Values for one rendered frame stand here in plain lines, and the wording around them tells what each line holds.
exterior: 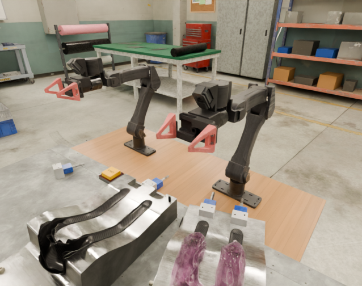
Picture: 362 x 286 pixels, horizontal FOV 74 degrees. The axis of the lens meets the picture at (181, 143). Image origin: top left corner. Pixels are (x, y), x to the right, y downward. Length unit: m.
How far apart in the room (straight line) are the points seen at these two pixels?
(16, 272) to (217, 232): 0.56
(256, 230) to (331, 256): 1.28
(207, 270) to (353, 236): 1.74
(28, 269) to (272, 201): 0.84
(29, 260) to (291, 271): 0.74
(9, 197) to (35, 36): 6.34
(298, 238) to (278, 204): 0.16
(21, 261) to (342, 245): 1.96
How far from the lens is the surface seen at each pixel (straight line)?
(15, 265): 0.85
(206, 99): 0.58
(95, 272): 0.70
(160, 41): 8.29
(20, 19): 7.28
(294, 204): 1.07
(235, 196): 1.01
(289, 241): 0.92
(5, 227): 1.08
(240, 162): 0.93
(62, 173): 1.21
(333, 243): 2.18
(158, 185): 1.01
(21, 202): 1.16
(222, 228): 0.82
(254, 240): 0.81
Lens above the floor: 1.46
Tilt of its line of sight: 28 degrees down
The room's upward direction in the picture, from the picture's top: straight up
